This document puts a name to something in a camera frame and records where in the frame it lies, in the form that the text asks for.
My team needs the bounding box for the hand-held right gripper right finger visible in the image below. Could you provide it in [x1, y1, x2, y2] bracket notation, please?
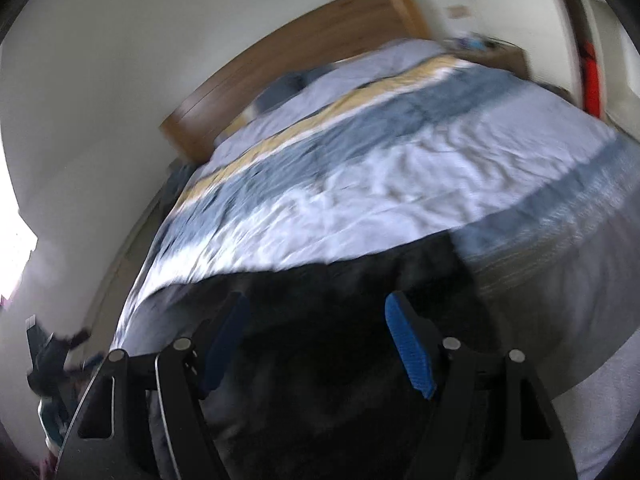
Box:
[384, 291, 577, 480]

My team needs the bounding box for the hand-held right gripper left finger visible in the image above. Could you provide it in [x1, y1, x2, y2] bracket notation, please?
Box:
[57, 291, 252, 480]

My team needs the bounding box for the black puffer coat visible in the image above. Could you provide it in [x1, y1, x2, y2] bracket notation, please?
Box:
[150, 232, 506, 480]

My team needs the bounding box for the blue clothes pile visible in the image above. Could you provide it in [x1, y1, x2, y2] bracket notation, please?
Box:
[167, 160, 199, 202]

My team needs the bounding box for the bright window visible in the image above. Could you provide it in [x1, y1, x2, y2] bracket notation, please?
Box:
[0, 205, 39, 302]

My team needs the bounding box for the bed with striped duvet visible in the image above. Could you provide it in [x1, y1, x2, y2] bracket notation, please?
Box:
[112, 37, 636, 356]

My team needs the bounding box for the blue grey pillow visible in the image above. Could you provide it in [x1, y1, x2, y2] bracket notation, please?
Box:
[254, 72, 307, 112]

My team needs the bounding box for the wooden headboard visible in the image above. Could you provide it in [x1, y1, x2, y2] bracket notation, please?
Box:
[160, 0, 433, 163]

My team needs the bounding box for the wooden nightstand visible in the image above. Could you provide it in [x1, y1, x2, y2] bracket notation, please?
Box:
[450, 44, 531, 81]

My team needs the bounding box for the red item in wardrobe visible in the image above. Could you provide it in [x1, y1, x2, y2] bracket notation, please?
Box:
[579, 42, 602, 116]

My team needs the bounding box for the white open wardrobe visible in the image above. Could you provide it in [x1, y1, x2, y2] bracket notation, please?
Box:
[545, 0, 632, 122]

